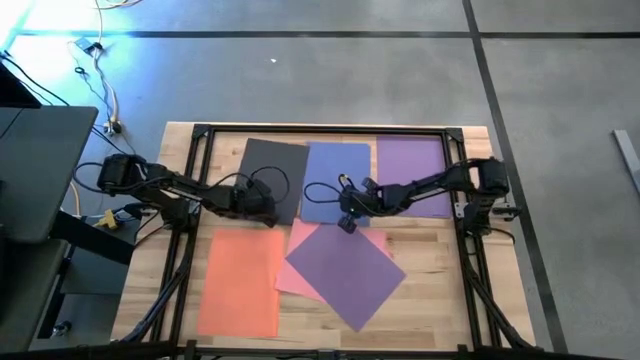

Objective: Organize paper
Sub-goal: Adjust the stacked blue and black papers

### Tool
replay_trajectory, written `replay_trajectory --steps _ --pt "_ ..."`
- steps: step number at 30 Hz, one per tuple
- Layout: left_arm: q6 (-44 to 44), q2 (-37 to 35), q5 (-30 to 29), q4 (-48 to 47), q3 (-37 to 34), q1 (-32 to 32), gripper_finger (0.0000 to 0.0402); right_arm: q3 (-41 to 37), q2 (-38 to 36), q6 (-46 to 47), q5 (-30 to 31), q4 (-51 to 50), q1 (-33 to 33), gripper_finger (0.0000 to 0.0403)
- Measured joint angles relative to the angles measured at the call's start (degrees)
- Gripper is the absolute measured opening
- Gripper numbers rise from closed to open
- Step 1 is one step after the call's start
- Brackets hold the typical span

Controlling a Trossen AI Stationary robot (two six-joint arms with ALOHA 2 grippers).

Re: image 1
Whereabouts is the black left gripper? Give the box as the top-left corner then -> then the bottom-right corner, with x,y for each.
232,179 -> 281,229

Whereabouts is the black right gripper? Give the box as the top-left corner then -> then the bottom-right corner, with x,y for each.
337,180 -> 402,235

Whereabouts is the purple paper sheet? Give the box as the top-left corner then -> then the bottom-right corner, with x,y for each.
284,223 -> 408,333
376,135 -> 454,220

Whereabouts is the orange paper sheet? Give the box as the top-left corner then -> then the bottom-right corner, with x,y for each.
273,217 -> 395,305
195,227 -> 286,340

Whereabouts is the blue paper sheet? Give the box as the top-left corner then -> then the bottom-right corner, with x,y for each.
299,141 -> 373,227

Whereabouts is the black paper sheet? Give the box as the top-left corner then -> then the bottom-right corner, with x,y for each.
234,138 -> 312,227

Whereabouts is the dark grey base panel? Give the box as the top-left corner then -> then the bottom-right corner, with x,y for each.
60,219 -> 136,297

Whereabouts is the black floor tape strip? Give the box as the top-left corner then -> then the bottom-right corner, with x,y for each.
19,30 -> 640,40
461,0 -> 570,354

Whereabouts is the dark grey desk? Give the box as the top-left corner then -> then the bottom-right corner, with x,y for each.
0,104 -> 136,354

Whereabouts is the grey metal bar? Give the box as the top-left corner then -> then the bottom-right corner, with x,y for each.
613,128 -> 640,197

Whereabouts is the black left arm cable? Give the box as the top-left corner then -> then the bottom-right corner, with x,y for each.
73,160 -> 292,206

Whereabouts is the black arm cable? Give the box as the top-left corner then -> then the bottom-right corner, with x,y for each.
73,160 -> 292,206
302,173 -> 354,206

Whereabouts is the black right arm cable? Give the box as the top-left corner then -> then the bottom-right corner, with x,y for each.
302,173 -> 354,206

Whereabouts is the black aluminium table frame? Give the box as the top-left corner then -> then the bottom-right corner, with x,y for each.
113,122 -> 537,360

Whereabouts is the black floor cable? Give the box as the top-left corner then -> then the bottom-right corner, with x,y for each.
0,49 -> 157,174

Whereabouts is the yellow cable connector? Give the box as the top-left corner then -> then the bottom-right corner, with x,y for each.
94,209 -> 120,231

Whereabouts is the white floor cable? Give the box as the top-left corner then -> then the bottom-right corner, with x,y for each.
82,0 -> 144,132

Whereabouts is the yellow floor cable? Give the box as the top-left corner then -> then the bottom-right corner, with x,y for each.
69,180 -> 83,217

